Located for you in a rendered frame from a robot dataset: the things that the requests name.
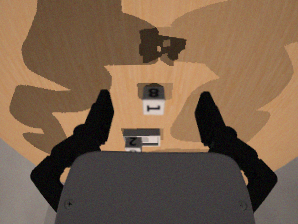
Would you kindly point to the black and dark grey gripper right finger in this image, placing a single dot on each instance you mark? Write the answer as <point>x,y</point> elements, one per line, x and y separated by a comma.
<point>261,179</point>

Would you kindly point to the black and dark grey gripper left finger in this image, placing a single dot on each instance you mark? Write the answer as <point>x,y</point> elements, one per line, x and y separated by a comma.
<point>86,138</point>

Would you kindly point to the grey calendar cube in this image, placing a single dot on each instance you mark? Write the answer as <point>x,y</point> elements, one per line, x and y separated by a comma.
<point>153,100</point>
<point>133,144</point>

